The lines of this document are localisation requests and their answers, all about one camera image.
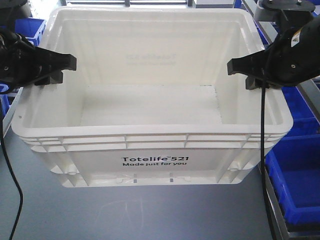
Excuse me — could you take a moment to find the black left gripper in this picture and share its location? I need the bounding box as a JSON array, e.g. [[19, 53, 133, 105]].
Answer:
[[0, 28, 77, 88]]

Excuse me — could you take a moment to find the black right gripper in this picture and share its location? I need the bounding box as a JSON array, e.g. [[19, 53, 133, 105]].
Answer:
[[227, 19, 320, 90]]

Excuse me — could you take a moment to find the white plastic Totelife bin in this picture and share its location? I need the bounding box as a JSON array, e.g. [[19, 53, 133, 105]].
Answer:
[[10, 6, 294, 189]]

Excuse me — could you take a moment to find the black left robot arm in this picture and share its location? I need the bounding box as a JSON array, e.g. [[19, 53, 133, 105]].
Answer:
[[0, 0, 77, 90]]

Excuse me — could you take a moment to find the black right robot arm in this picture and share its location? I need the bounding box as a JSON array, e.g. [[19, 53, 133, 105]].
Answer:
[[227, 0, 320, 90]]

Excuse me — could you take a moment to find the blue bin right side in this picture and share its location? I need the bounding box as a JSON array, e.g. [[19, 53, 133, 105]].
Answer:
[[281, 87, 320, 137]]

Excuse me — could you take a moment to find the blue bin lower right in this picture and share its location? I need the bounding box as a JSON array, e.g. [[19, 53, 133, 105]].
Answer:
[[265, 134, 320, 225]]

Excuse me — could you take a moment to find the black right cable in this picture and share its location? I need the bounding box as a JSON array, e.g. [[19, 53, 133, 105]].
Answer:
[[259, 67, 278, 240]]

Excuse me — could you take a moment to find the black cable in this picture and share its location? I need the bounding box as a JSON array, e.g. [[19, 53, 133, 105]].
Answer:
[[0, 99, 25, 240], [259, 67, 278, 240]]

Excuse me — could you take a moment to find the black left cable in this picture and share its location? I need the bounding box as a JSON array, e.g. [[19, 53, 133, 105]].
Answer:
[[0, 99, 25, 240]]

